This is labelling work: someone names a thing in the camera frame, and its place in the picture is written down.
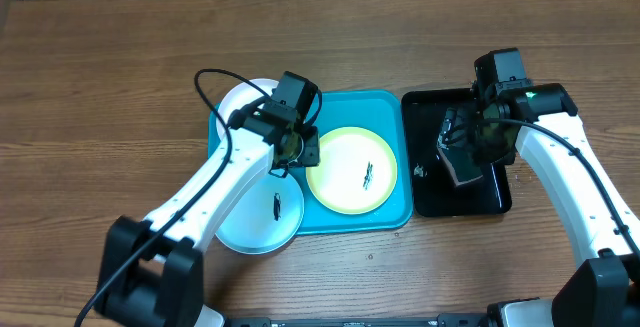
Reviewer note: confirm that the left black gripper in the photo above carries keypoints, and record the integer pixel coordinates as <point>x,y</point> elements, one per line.
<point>311,155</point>

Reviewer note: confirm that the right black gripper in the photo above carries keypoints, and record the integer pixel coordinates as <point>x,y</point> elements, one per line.
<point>461,134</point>

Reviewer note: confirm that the green scouring sponge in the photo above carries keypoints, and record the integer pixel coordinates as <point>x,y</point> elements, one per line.
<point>460,166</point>

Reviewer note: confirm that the yellow-green rimmed plate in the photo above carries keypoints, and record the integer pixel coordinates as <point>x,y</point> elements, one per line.
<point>357,172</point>

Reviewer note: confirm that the white round plate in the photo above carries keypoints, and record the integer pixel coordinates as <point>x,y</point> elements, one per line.
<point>243,94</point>

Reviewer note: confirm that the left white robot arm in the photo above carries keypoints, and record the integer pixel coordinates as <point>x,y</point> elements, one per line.
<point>151,271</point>

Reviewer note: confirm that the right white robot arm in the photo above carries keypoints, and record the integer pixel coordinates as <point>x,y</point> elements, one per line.
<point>540,124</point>

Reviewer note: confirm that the black rectangular water tray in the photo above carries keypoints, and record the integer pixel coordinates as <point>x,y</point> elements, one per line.
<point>434,193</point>

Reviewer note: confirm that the light blue round plate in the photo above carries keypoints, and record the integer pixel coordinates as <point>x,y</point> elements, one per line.
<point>266,218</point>

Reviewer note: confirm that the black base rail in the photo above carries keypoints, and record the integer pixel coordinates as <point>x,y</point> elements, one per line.
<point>441,320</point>

